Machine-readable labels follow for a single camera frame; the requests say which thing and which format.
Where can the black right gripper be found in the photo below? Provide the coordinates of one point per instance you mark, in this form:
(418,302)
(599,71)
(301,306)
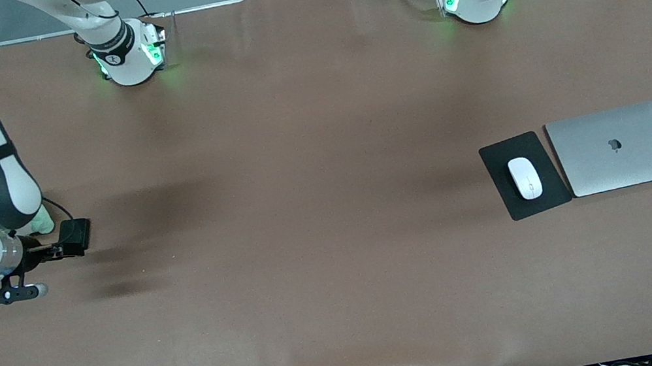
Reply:
(35,256)

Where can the black phone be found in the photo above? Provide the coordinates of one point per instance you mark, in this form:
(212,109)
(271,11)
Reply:
(76,235)

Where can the white computer mouse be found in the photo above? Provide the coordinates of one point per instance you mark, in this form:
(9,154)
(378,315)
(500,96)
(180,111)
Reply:
(525,177)

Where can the black mouse pad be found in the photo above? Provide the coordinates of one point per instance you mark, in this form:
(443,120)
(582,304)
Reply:
(496,168)

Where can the green dinosaur plush toy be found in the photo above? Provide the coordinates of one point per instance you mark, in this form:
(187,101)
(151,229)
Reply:
(44,222)

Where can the silver closed laptop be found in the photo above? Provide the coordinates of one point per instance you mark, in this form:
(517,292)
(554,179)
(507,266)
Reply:
(619,150)

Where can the brown table cloth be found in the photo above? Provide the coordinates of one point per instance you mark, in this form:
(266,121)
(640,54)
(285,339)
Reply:
(346,305)

